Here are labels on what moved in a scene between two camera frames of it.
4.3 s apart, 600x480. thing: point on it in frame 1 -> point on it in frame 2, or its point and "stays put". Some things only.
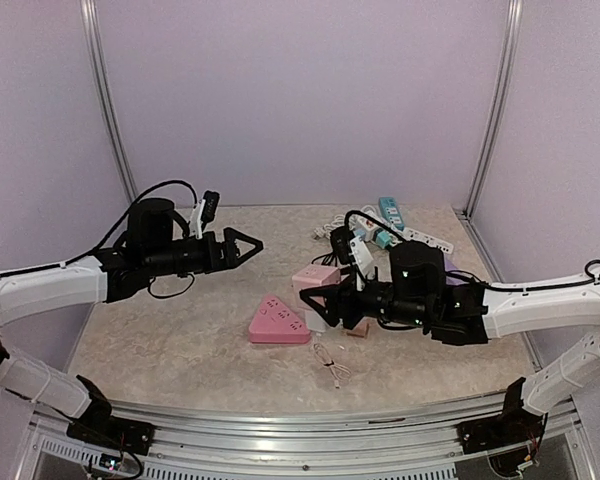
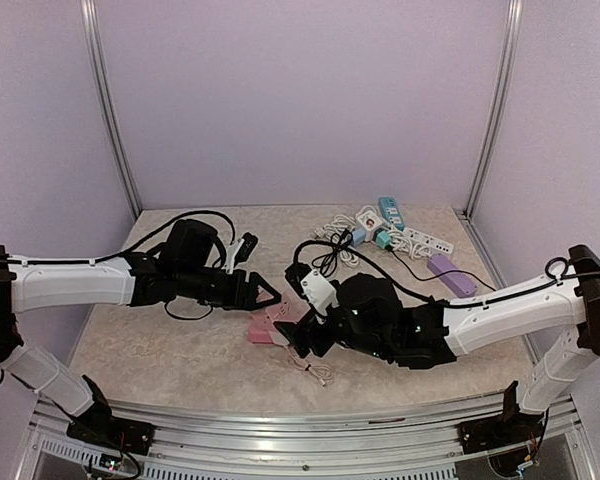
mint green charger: [383, 239] stays put
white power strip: [408, 233] stays put
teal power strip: [390, 211] stays put
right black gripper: [324, 311] -> [294, 333]
